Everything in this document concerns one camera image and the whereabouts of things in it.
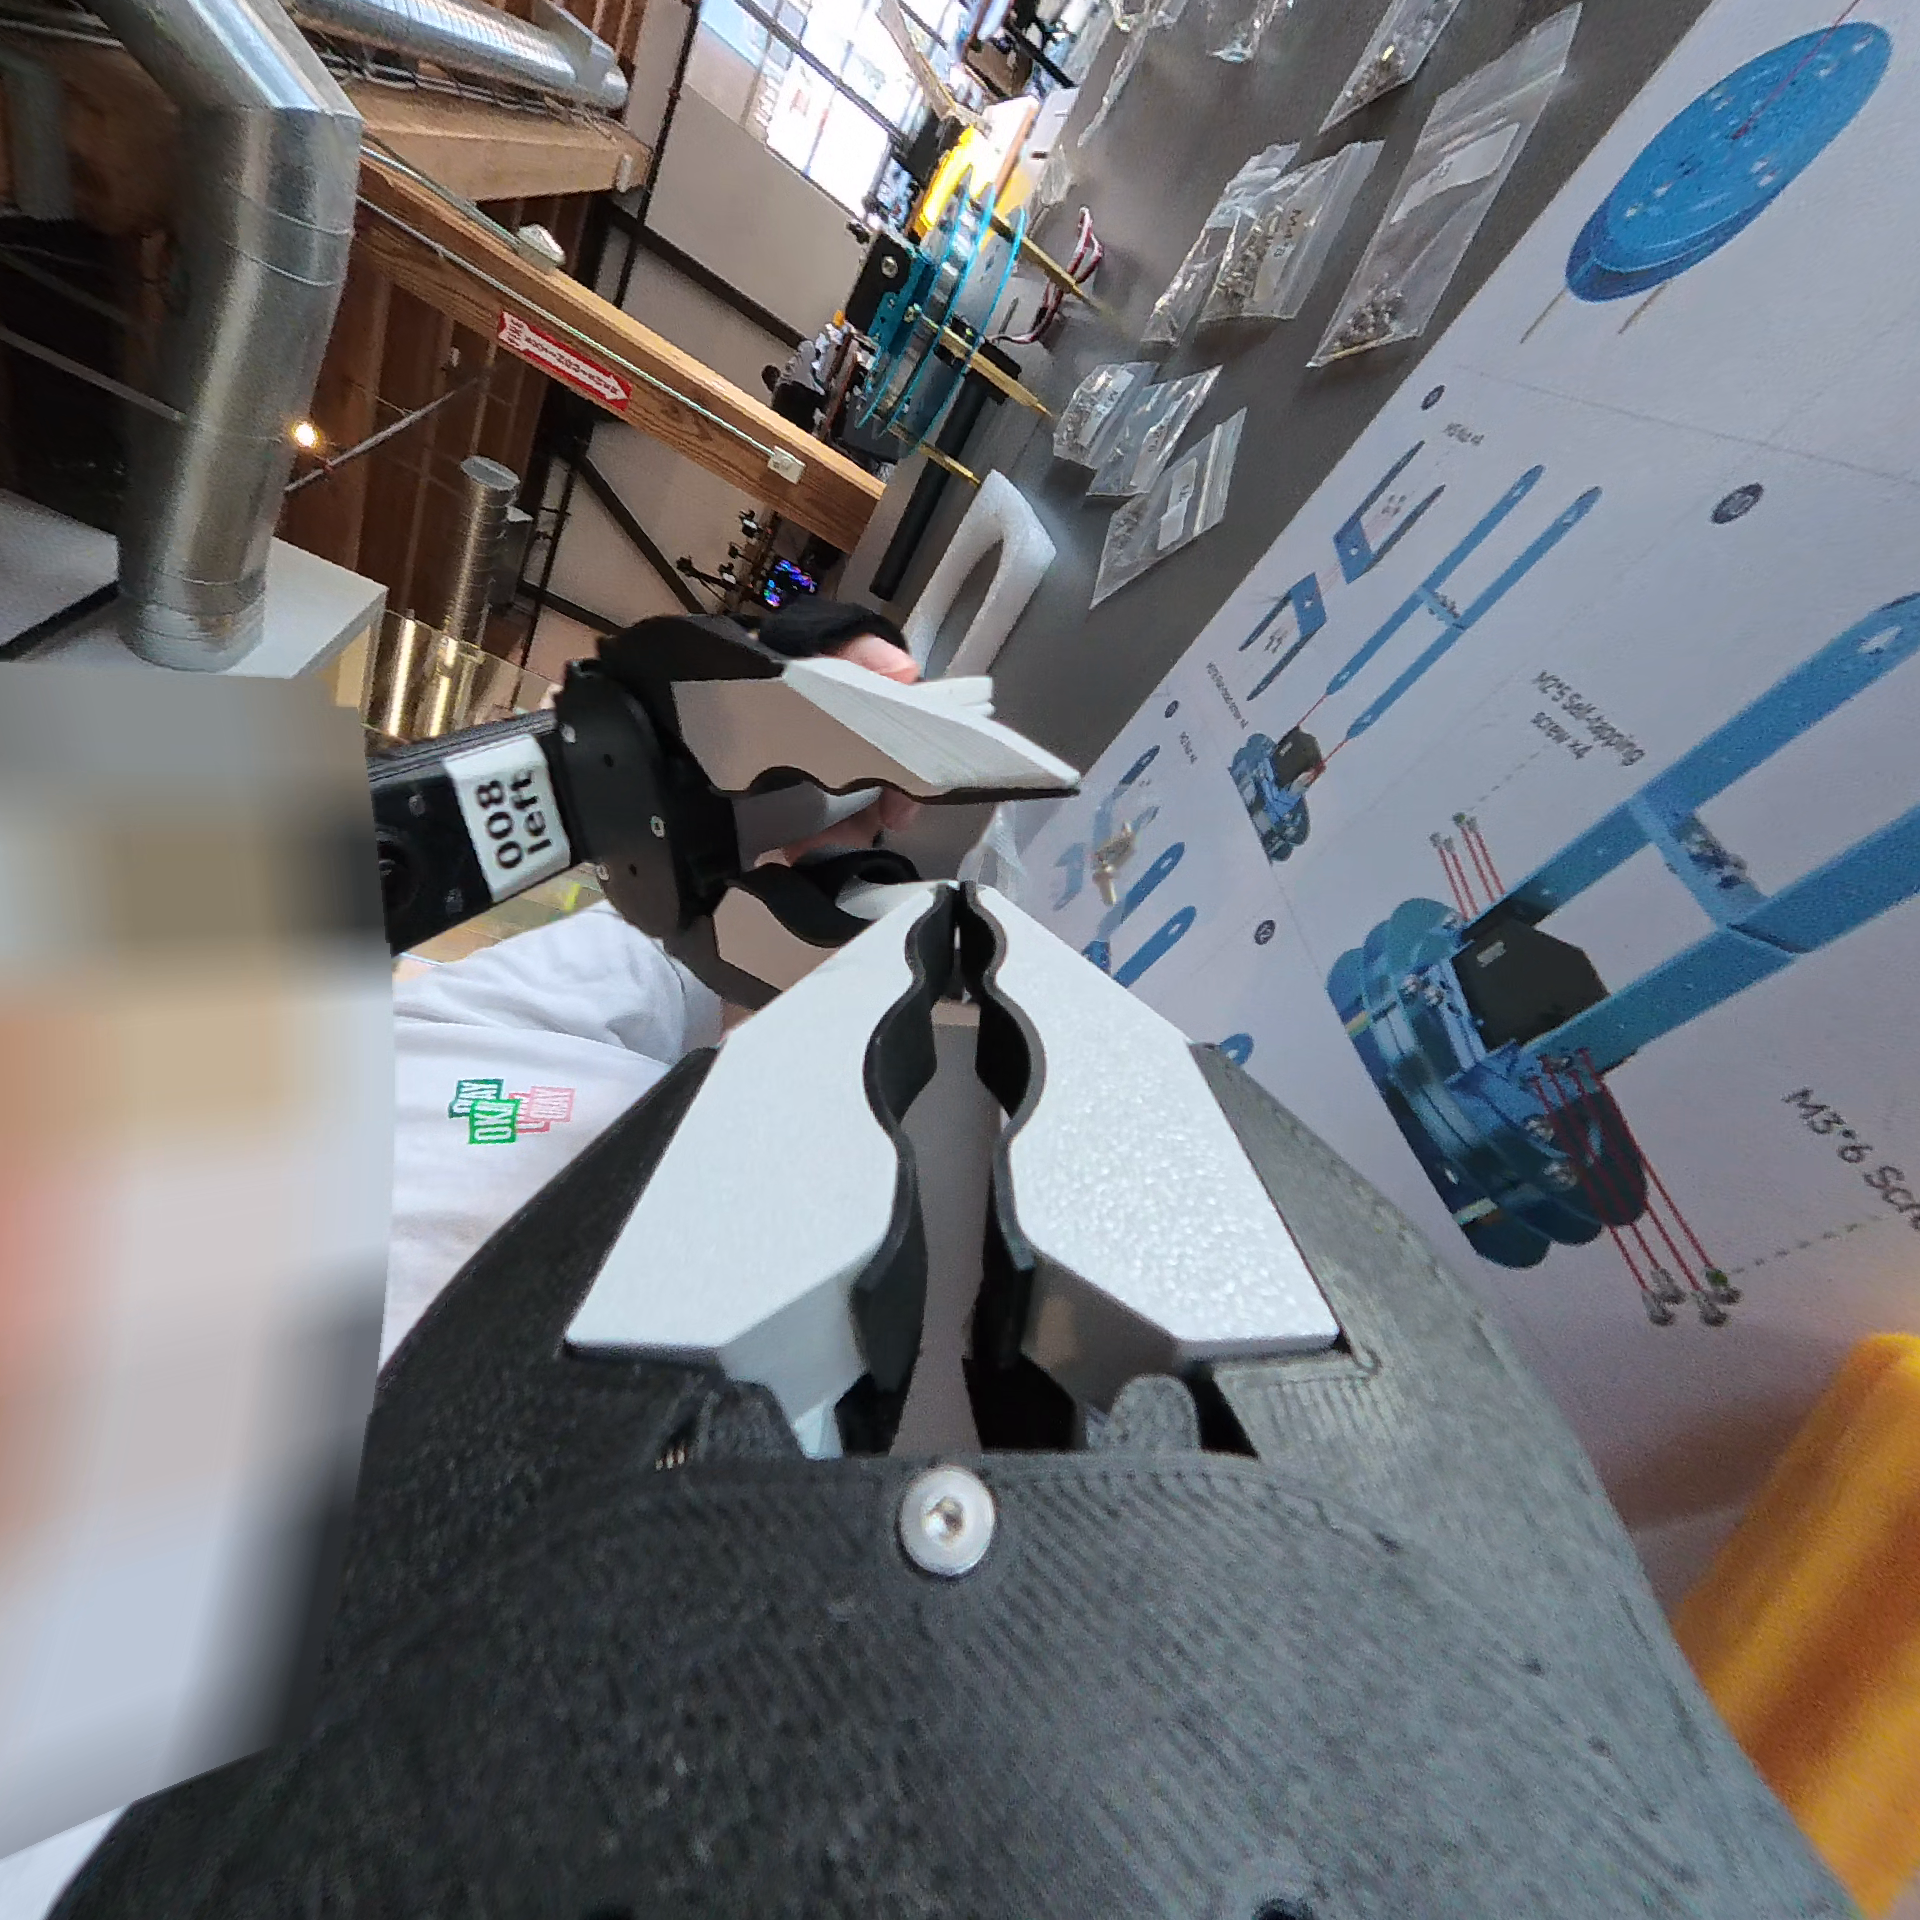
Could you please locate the wooden post with outlet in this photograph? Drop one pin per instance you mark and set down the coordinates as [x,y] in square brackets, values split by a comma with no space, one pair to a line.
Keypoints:
[673,361]

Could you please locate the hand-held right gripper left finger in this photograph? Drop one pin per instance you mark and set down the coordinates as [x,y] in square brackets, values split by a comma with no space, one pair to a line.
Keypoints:
[748,1201]

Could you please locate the small loose screw cluster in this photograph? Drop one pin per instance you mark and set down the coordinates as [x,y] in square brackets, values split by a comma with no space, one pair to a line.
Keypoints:
[1112,857]

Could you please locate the silver ventilation duct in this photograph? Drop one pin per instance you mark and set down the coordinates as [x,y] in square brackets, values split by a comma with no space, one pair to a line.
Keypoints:
[226,376]

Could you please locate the white foam piece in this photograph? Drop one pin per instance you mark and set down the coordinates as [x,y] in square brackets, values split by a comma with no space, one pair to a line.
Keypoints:
[1025,535]

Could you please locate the white cabinet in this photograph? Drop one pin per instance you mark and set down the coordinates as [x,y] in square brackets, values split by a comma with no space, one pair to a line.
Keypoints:
[301,599]

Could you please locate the blue acrylic robot base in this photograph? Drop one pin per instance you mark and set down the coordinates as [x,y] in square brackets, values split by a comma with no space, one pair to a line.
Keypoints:
[891,291]

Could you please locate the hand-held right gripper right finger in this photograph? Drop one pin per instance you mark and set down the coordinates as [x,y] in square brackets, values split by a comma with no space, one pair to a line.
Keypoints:
[1155,1186]

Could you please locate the printed assembly instruction sheet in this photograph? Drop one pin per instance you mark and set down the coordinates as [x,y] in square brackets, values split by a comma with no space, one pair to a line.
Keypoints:
[1649,632]

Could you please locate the red arrow sign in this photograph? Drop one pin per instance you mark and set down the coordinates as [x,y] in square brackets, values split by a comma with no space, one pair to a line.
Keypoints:
[563,361]

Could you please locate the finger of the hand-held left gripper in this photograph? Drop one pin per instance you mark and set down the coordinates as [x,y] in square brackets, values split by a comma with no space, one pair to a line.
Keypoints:
[839,720]

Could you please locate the yellow storage bin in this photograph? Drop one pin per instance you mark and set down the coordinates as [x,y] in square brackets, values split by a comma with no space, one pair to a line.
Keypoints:
[961,157]

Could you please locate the person's left hand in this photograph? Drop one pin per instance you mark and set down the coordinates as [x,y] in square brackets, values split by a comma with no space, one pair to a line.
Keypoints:
[862,834]

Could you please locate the group of clear screw bags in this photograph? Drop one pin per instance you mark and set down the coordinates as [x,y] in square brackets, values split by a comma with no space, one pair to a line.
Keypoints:
[1424,195]

